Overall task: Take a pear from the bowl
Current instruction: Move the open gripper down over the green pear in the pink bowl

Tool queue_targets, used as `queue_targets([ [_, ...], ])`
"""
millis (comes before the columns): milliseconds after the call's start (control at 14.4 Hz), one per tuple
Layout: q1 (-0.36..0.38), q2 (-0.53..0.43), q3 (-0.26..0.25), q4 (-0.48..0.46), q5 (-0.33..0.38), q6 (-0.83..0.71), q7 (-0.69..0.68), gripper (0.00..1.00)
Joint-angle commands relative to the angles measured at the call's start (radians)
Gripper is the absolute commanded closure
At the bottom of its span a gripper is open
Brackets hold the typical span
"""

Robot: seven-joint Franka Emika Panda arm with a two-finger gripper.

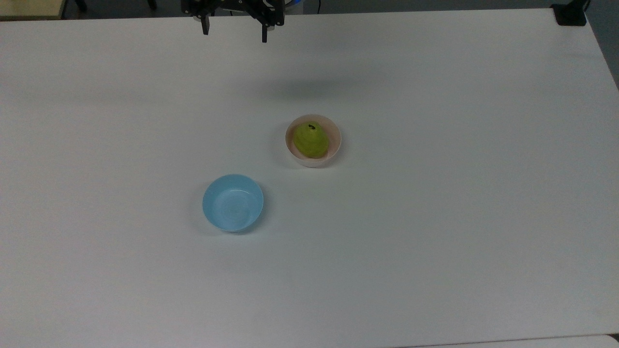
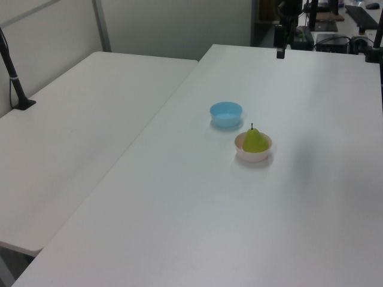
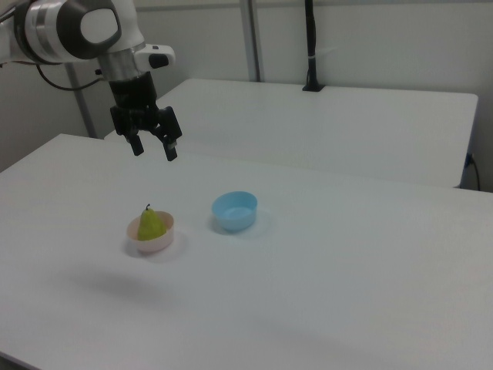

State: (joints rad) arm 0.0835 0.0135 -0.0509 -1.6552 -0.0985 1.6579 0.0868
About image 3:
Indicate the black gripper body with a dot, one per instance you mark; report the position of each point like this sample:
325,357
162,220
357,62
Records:
135,100

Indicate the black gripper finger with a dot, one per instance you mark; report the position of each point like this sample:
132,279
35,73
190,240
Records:
169,133
135,143

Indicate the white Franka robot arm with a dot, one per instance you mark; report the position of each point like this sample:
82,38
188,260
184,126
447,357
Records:
69,29

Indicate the green pear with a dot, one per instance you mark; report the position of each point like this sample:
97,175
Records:
151,226

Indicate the pink plastic bowl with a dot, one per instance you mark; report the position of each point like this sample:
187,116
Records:
154,241

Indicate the blue plastic bowl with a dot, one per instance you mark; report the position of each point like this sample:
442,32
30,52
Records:
235,216

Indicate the black camera stand pole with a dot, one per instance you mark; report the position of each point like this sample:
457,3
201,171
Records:
312,46

